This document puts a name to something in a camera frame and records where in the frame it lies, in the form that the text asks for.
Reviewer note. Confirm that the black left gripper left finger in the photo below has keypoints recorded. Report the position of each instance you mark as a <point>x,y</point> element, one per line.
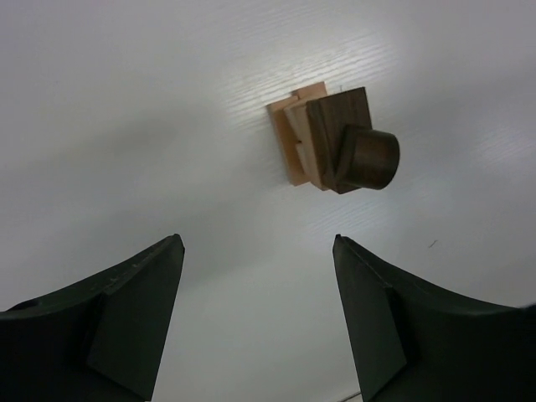
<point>99,339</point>

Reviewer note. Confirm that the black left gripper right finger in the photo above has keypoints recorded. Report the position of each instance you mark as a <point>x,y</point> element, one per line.
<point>415,341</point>

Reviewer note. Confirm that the dark wood cube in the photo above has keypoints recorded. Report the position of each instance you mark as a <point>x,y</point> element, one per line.
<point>368,159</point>

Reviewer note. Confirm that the plain long light wood block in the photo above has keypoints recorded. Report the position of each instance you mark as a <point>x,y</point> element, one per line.
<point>287,140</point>

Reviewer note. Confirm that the dark wood arch block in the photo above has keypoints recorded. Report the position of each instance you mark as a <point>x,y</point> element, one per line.
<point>328,117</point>

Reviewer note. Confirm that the thin light wood plank block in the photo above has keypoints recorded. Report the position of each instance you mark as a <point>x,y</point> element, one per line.
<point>313,160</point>

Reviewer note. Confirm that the engraved long light wood block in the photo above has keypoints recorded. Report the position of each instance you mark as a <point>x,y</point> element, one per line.
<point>313,91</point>

